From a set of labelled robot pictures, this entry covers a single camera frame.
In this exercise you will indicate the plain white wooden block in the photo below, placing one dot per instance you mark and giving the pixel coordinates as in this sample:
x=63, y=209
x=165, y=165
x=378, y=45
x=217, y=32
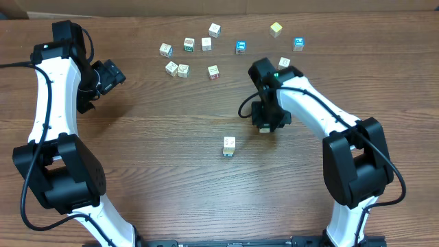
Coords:
x=183, y=70

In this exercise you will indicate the yellow side picture block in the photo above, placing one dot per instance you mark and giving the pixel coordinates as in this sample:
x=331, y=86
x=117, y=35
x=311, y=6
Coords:
x=172, y=68

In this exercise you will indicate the ice cream picture block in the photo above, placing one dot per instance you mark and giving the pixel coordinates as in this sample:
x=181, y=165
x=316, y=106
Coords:
x=206, y=44

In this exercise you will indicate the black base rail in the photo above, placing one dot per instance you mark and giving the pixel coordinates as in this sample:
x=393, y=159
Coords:
x=260, y=243

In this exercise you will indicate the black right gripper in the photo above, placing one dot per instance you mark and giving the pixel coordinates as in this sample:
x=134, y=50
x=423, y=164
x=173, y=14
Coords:
x=271, y=121

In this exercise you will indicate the green side violin block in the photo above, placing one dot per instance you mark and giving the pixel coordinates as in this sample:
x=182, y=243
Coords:
x=264, y=130

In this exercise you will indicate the blue top picture block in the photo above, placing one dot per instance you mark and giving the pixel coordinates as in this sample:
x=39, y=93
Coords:
x=240, y=47

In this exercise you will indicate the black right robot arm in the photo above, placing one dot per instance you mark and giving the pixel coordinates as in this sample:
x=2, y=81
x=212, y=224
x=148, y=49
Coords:
x=356, y=162

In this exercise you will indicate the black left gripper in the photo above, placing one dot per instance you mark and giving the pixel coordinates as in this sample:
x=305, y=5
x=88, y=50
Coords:
x=112, y=73

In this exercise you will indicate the red letter E block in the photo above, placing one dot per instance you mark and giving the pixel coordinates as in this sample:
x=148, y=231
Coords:
x=213, y=72

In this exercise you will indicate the green letter B block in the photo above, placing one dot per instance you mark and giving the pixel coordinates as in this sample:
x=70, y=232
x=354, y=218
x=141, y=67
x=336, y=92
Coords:
x=189, y=44

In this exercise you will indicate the far white wooden block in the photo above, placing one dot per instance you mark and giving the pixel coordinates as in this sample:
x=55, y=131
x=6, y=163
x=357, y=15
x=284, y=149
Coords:
x=214, y=30

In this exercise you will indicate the red side L block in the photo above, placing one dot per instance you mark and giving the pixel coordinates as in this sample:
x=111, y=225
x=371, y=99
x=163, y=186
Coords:
x=229, y=143

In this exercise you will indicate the yellow letter K block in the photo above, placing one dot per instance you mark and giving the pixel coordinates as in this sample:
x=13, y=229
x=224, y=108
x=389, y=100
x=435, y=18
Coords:
x=228, y=150

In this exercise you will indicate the red side picture block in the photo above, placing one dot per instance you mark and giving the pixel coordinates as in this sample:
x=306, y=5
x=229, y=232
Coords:
x=283, y=63

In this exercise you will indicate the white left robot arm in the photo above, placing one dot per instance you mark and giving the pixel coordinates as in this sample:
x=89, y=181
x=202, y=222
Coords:
x=61, y=172

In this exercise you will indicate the yellow top wooden block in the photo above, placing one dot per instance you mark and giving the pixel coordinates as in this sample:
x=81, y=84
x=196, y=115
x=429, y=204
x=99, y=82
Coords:
x=275, y=29

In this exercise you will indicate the blue top far block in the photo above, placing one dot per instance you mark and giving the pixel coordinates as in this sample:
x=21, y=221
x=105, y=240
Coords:
x=299, y=44

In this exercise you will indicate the car picture wooden block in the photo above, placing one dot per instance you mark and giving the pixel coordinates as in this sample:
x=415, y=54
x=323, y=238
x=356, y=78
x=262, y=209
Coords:
x=166, y=50

